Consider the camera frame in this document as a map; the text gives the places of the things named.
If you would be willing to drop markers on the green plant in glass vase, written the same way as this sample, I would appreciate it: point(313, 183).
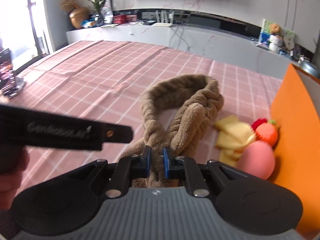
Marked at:
point(102, 12)

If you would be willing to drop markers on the yellow cloth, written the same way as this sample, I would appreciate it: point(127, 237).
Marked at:
point(234, 136)

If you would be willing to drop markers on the brown round vase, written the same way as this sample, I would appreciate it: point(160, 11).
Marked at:
point(78, 15)

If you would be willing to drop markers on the dark rack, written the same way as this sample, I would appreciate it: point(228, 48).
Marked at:
point(11, 84)

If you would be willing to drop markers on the pink soft ball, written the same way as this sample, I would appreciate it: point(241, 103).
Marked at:
point(257, 159)

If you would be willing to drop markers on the orange storage box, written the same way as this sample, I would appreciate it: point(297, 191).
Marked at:
point(296, 111)

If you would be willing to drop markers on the green picture board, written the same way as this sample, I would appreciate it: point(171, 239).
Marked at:
point(287, 35)

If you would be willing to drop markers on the red box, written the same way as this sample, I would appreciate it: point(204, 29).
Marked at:
point(119, 19)

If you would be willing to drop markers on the white wifi router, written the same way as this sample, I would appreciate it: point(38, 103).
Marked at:
point(164, 19)

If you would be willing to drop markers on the grey metal trash can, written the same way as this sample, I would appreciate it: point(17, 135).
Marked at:
point(310, 68)

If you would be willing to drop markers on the orange crochet fruit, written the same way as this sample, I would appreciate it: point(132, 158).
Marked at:
point(266, 130)

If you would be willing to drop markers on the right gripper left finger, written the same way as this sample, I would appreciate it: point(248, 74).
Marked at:
point(128, 169)

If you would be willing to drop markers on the left hand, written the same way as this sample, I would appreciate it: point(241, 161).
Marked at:
point(11, 182)

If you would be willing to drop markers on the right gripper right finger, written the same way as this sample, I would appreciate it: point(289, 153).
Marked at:
point(187, 170)

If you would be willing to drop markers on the pink checkered tablecloth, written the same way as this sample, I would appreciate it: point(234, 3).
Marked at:
point(105, 81)

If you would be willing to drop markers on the white marble tv console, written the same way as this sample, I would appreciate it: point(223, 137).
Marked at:
point(215, 45)

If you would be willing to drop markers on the plush doll on white pot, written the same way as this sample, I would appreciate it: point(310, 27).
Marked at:
point(275, 40)

